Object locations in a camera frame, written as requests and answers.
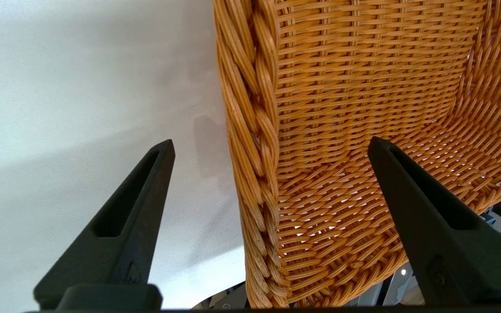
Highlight orange woven wicker basket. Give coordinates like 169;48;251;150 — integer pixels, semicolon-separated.
213;0;501;310

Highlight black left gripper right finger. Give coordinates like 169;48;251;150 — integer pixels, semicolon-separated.
367;136;501;306

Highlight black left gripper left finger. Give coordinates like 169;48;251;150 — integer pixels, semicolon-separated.
33;139;176;310

